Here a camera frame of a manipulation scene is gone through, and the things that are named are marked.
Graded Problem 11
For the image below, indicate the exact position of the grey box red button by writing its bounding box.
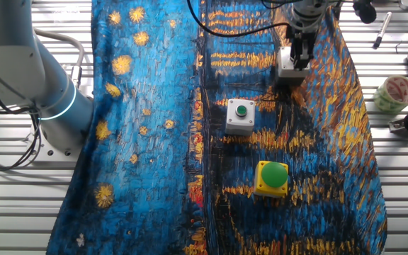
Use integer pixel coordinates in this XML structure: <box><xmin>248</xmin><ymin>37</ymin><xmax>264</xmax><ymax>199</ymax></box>
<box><xmin>277</xmin><ymin>45</ymin><xmax>311</xmax><ymax>87</ymax></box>

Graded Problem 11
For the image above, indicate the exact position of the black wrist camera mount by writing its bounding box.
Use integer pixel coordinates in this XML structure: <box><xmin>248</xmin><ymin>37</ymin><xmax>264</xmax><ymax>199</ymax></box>
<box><xmin>352</xmin><ymin>0</ymin><xmax>378</xmax><ymax>25</ymax></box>

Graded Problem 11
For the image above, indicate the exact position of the yellow box green mushroom button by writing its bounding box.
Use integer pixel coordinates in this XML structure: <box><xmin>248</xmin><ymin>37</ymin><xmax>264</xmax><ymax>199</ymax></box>
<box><xmin>253</xmin><ymin>160</ymin><xmax>290</xmax><ymax>198</ymax></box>

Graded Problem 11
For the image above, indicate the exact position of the starry night painted cloth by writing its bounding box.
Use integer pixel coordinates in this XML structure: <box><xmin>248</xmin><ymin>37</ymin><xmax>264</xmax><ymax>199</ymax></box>
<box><xmin>46</xmin><ymin>0</ymin><xmax>389</xmax><ymax>255</ymax></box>

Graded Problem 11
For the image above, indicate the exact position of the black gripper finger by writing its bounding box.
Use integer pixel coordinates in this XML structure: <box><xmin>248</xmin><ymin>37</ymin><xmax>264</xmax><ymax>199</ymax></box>
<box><xmin>297</xmin><ymin>44</ymin><xmax>315</xmax><ymax>71</ymax></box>
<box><xmin>290</xmin><ymin>42</ymin><xmax>303</xmax><ymax>70</ymax></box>

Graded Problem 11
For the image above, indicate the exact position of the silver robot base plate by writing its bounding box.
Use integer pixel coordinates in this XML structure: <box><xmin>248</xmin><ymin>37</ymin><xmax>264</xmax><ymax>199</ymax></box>
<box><xmin>30</xmin><ymin>120</ymin><xmax>84</xmax><ymax>167</ymax></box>

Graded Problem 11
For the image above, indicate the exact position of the black cable bundle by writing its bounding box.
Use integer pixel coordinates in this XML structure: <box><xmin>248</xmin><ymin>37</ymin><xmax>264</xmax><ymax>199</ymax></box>
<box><xmin>0</xmin><ymin>59</ymin><xmax>43</xmax><ymax>173</ymax></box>

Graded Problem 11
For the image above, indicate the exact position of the clear tape roll red print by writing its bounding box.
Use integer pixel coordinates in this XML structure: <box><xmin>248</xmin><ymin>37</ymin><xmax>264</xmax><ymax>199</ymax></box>
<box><xmin>373</xmin><ymin>74</ymin><xmax>408</xmax><ymax>115</ymax></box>

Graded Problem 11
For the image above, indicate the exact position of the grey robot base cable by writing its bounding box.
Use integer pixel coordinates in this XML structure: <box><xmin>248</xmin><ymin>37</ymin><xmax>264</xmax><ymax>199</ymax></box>
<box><xmin>33</xmin><ymin>28</ymin><xmax>86</xmax><ymax>89</ymax></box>

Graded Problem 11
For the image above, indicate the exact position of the silver black pen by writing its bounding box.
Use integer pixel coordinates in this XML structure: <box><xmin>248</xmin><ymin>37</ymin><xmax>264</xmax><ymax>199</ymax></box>
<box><xmin>373</xmin><ymin>11</ymin><xmax>393</xmax><ymax>49</ymax></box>

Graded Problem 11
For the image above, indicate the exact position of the grey box small green button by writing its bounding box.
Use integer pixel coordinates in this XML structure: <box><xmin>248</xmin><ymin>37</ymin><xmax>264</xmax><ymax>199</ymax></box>
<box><xmin>224</xmin><ymin>98</ymin><xmax>256</xmax><ymax>137</ymax></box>

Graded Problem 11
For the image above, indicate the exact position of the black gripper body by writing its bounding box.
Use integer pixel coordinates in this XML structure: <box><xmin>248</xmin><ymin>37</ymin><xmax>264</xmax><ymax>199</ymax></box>
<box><xmin>285</xmin><ymin>23</ymin><xmax>319</xmax><ymax>57</ymax></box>

